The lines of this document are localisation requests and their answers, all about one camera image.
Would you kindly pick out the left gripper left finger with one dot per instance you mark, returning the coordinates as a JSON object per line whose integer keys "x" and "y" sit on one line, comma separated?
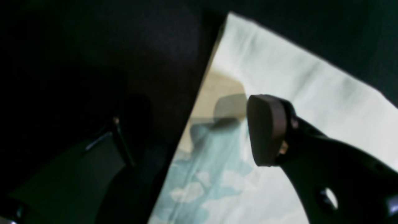
{"x": 64, "y": 186}

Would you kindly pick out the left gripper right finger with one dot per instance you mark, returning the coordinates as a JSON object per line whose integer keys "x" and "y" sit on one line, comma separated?
{"x": 336, "y": 183}

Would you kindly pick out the light green T-shirt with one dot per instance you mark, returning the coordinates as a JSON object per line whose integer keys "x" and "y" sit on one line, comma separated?
{"x": 213, "y": 178}

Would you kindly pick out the black table cloth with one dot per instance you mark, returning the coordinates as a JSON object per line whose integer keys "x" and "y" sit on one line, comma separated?
{"x": 65, "y": 64}

